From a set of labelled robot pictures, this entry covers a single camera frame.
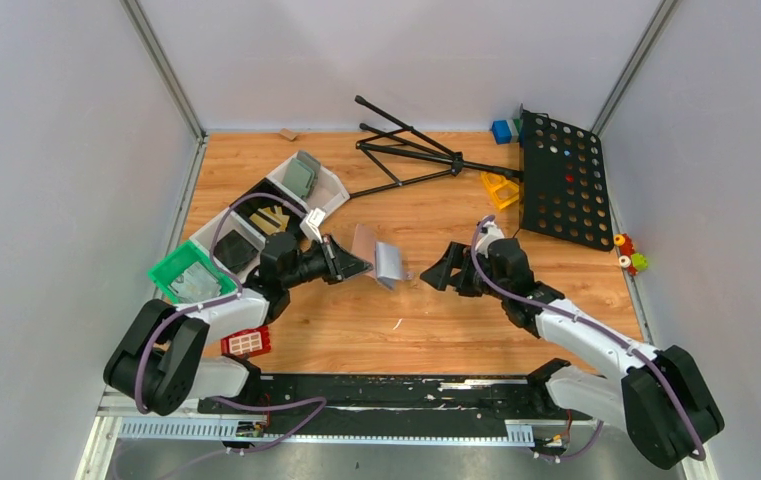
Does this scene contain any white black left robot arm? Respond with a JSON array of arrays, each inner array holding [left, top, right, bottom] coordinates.
[[103, 233, 373, 416]]

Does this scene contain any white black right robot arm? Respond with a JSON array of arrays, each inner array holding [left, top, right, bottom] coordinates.
[[420, 238, 725, 469]]

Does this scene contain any black plastic bin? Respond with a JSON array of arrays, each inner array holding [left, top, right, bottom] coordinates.
[[230, 178, 308, 246]]

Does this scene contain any tan black item in bin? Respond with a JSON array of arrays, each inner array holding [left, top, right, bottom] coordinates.
[[250, 205, 297, 236]]

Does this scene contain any white bin far end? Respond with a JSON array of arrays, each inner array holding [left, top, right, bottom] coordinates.
[[266, 150, 351, 215]]

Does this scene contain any white bin near green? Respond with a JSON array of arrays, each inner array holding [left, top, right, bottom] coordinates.
[[190, 208, 265, 280]]

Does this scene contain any clear packet in green bin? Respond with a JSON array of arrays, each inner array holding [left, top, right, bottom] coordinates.
[[169, 262, 221, 303]]

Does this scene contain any grey green pouch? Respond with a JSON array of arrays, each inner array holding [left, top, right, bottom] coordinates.
[[282, 150, 321, 200]]

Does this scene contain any black perforated music tray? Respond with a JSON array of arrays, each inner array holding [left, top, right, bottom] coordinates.
[[518, 107, 614, 252]]

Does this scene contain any black folding tripod stand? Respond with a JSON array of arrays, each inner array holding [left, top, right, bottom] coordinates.
[[349, 95, 525, 199]]

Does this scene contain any red yellow toy piece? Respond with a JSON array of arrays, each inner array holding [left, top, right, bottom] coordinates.
[[613, 233, 637, 257]]

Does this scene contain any green plastic bin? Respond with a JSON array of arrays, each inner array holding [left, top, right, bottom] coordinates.
[[148, 241, 235, 304]]

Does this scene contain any blue toy block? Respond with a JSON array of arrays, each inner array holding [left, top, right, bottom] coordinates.
[[490, 118, 521, 145]]

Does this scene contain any green white toy piece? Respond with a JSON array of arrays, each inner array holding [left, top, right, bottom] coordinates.
[[618, 253, 649, 276]]

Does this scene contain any small wooden block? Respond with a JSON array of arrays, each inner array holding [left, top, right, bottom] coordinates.
[[278, 128, 299, 142]]

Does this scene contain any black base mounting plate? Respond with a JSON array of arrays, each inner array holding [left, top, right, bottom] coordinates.
[[197, 372, 595, 439]]

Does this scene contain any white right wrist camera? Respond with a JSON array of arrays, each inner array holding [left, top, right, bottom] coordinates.
[[472, 217, 505, 257]]

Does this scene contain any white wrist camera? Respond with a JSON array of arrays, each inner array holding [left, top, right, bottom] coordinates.
[[300, 208, 326, 242], [472, 217, 505, 257]]

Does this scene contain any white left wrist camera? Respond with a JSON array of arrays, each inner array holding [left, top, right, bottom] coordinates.
[[300, 208, 326, 242]]

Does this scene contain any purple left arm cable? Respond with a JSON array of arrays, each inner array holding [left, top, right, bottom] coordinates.
[[133, 192, 327, 480]]

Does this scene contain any yellow toy frame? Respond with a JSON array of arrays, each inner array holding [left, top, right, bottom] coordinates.
[[480, 172, 520, 211]]

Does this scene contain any white slotted cable duct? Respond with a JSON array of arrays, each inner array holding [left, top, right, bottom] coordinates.
[[118, 417, 536, 447]]

